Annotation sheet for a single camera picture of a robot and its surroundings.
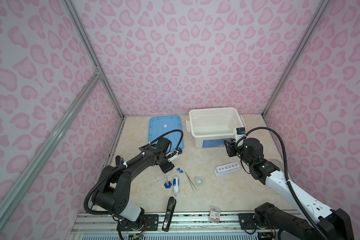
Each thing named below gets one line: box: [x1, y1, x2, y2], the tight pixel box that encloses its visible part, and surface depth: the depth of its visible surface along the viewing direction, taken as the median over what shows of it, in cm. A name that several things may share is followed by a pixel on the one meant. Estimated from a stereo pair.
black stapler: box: [162, 196, 177, 232], surface depth 75 cm
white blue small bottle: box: [173, 177, 180, 194], surface depth 85 cm
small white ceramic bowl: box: [195, 177, 204, 186], surface depth 86 cm
